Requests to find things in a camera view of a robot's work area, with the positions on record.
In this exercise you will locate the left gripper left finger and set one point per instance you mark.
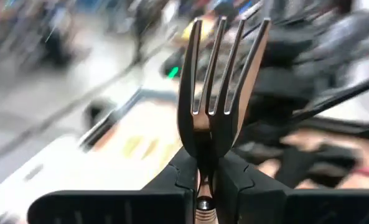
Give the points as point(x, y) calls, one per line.
point(115, 207)

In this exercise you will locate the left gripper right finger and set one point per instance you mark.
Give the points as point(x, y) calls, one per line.
point(296, 208)

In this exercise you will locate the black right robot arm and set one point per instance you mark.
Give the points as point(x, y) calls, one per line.
point(283, 87)

